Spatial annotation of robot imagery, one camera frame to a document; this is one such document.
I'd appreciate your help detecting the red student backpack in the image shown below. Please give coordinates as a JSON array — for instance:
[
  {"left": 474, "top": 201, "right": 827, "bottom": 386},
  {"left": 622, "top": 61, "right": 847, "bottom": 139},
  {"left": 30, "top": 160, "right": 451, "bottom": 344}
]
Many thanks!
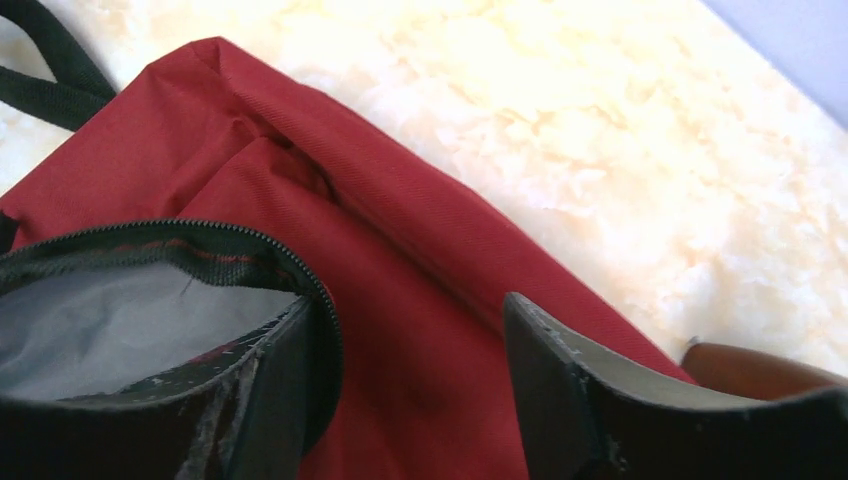
[{"left": 1, "top": 1, "right": 683, "bottom": 479}]

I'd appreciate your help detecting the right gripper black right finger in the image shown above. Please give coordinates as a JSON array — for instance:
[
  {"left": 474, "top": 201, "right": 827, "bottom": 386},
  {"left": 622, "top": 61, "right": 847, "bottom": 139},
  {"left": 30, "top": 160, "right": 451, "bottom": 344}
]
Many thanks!
[{"left": 503, "top": 293, "right": 847, "bottom": 479}]

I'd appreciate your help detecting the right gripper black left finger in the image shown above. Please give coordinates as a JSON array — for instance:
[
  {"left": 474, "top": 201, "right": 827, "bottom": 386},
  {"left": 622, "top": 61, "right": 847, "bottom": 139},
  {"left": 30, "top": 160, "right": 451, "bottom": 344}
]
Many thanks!
[{"left": 1, "top": 300, "right": 314, "bottom": 479}]

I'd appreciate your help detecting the brown wooden metronome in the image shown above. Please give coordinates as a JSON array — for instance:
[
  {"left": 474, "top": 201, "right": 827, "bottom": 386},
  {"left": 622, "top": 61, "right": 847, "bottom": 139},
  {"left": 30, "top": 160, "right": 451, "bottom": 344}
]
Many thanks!
[{"left": 681, "top": 342, "right": 847, "bottom": 400}]

